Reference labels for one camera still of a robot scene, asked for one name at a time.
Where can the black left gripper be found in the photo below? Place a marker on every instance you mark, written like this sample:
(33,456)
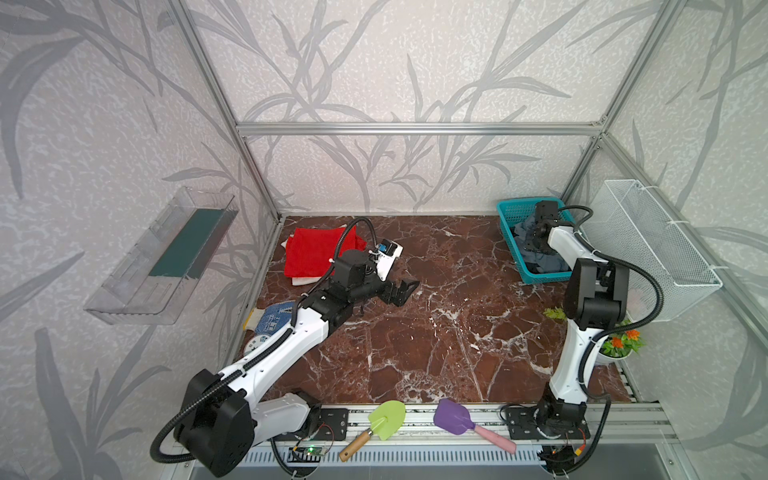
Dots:
(387,291)

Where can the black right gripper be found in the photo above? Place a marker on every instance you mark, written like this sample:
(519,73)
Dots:
(534,238)

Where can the grey t-shirt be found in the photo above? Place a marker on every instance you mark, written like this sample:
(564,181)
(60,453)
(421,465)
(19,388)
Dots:
(536,261)

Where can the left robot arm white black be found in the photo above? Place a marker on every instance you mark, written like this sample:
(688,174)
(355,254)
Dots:
(224,414)

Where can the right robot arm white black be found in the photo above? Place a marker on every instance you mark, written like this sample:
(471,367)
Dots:
(595,301)

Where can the teal plastic basket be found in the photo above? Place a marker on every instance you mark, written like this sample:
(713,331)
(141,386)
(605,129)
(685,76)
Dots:
(513,211)

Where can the red folded t-shirt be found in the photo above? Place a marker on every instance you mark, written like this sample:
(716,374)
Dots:
(323,241)

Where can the blue dotted work glove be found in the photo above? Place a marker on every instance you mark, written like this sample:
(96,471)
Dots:
(274,318)

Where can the potted artificial flower plant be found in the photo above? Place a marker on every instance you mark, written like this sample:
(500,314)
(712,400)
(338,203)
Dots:
(616,347)

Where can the round tape roll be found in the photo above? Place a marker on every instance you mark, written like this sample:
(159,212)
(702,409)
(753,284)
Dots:
(254,343)

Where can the small green circuit board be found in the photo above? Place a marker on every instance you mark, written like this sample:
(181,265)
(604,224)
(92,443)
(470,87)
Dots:
(309,454)

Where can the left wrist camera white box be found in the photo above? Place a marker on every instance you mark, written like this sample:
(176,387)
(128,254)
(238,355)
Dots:
(384,256)

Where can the white wire mesh basket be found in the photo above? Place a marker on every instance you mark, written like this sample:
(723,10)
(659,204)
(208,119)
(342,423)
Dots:
(630,224)

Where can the green garden trowel wooden handle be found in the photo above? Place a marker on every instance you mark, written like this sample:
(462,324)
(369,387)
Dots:
(384,421)

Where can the purple scoop pink handle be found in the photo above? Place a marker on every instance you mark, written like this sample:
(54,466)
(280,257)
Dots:
(456,419)

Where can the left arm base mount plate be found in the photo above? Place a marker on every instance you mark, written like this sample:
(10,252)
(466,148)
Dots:
(322,422)

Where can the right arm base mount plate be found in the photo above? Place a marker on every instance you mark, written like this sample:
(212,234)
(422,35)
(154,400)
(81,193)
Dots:
(522,423)

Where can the clear plastic wall shelf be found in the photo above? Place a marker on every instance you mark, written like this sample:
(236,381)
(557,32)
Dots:
(154,281)

